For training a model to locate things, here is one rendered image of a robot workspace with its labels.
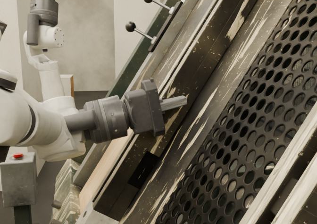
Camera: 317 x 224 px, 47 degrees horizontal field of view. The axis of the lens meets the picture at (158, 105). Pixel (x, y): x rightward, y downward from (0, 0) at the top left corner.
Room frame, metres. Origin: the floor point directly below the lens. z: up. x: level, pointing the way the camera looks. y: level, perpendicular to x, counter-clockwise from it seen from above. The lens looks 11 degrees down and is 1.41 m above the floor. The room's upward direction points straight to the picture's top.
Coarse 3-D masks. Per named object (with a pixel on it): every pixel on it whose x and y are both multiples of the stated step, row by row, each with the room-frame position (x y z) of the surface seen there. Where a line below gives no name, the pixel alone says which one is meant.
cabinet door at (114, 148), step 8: (128, 136) 1.02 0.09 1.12; (112, 144) 1.11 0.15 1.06; (120, 144) 1.05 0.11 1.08; (112, 152) 1.07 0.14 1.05; (104, 160) 1.08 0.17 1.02; (112, 160) 1.02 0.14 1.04; (96, 168) 1.11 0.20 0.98; (104, 168) 1.05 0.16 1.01; (96, 176) 1.07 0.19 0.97; (104, 176) 1.00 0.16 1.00; (88, 184) 1.08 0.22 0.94; (96, 184) 1.02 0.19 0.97; (80, 192) 1.11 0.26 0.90; (88, 192) 1.04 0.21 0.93; (80, 200) 1.06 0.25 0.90; (88, 200) 0.99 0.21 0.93; (80, 208) 1.01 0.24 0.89
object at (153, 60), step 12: (192, 0) 1.28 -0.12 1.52; (180, 12) 1.27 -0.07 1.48; (180, 24) 1.27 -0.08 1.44; (168, 36) 1.26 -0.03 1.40; (156, 48) 1.25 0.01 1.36; (168, 48) 1.27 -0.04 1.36; (144, 60) 1.29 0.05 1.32; (156, 60) 1.25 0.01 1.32; (144, 72) 1.24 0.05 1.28; (132, 84) 1.25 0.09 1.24; (96, 144) 1.20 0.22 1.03; (108, 144) 1.21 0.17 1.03; (96, 156) 1.20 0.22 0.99; (84, 168) 1.19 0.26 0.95; (84, 180) 1.19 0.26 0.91
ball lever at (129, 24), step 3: (126, 24) 1.30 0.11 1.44; (129, 24) 1.29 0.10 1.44; (132, 24) 1.30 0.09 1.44; (126, 27) 1.30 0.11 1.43; (129, 27) 1.29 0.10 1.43; (132, 27) 1.29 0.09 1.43; (135, 27) 1.31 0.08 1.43; (129, 30) 1.30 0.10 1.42; (132, 30) 1.30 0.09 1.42; (135, 30) 1.30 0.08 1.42; (138, 30) 1.30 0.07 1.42; (141, 33) 1.29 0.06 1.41; (144, 33) 1.29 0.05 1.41; (144, 36) 1.29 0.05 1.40; (147, 36) 1.28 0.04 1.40; (150, 39) 1.28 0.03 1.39; (153, 39) 1.27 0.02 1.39; (156, 39) 1.27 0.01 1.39; (153, 42) 1.27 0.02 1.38
